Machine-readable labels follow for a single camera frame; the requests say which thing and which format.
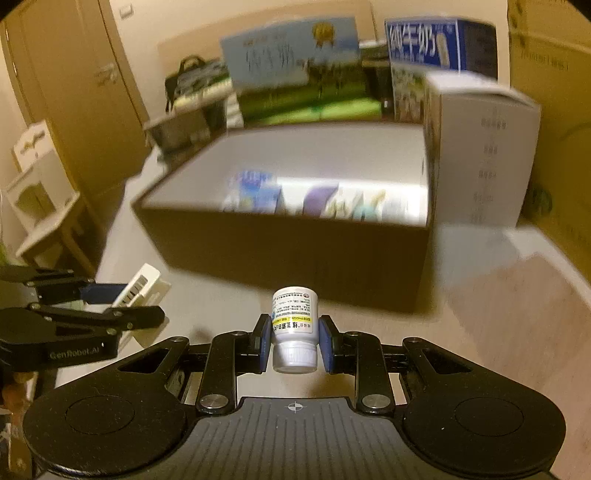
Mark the purple bottle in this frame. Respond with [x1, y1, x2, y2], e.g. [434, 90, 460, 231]
[295, 185, 340, 217]

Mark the beige brown mat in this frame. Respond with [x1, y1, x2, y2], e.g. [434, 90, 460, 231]
[438, 249, 591, 416]

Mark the white pill bottle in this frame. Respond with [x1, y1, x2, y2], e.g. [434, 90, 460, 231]
[270, 286, 321, 374]

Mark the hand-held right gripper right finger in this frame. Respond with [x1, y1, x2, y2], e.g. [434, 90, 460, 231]
[318, 315, 485, 414]

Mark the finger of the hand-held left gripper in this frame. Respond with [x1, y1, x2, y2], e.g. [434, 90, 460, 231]
[0, 305, 165, 344]
[0, 265, 127, 305]

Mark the blue white medicine box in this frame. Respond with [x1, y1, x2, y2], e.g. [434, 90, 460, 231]
[222, 170, 282, 215]

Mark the large brown cardboard box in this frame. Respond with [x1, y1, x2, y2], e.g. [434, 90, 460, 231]
[508, 0, 591, 241]

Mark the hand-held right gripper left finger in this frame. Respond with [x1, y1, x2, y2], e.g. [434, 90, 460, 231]
[117, 314, 273, 414]

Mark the wooden door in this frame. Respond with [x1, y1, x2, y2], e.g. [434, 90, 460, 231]
[0, 0, 148, 213]

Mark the white cardboard box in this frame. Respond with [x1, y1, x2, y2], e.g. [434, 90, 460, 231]
[422, 74, 542, 228]

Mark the green cow print milk carton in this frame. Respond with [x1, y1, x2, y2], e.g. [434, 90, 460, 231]
[219, 17, 363, 125]

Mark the dark food tray box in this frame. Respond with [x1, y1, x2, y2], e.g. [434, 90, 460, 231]
[144, 104, 227, 162]

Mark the white wooden chair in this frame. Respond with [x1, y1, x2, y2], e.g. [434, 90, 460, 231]
[4, 120, 98, 278]

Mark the white ribbed plastic box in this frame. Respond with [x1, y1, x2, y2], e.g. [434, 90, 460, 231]
[111, 263, 162, 324]

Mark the blue milk carton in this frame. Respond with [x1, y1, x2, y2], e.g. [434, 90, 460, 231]
[385, 17, 499, 123]

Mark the black laptop bag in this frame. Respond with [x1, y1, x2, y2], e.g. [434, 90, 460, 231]
[164, 55, 208, 114]

